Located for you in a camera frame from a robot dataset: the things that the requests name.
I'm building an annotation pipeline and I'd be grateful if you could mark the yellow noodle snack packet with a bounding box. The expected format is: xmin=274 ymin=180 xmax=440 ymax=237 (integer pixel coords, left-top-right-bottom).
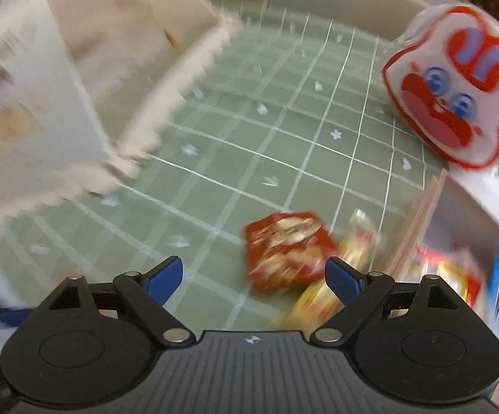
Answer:
xmin=275 ymin=208 xmax=384 ymax=333

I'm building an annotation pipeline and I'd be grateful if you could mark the red nut snack packet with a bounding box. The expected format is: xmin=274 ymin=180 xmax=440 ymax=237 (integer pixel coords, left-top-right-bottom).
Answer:
xmin=244 ymin=212 xmax=338 ymax=293

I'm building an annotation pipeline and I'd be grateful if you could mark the red yellow snack packet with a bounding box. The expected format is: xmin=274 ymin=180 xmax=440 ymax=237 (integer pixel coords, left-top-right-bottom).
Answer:
xmin=414 ymin=245 xmax=484 ymax=307

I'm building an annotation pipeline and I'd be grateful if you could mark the blue white snack packet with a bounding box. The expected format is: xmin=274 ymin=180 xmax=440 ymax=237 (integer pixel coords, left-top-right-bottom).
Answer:
xmin=486 ymin=253 xmax=499 ymax=323

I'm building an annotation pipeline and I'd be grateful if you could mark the pink cardboard box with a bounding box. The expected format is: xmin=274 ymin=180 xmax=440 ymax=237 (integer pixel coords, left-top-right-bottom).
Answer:
xmin=382 ymin=170 xmax=499 ymax=335

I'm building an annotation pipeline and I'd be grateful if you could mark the green grid tablecloth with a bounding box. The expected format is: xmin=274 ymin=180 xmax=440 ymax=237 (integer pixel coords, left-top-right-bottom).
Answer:
xmin=0 ymin=5 xmax=443 ymax=332

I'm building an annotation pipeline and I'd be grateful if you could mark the white paper bag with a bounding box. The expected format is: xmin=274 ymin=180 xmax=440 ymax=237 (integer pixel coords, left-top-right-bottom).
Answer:
xmin=0 ymin=0 xmax=244 ymax=242

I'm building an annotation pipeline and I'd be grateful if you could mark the red white rabbit bag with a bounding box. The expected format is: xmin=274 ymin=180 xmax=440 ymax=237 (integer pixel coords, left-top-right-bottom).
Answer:
xmin=381 ymin=4 xmax=499 ymax=169

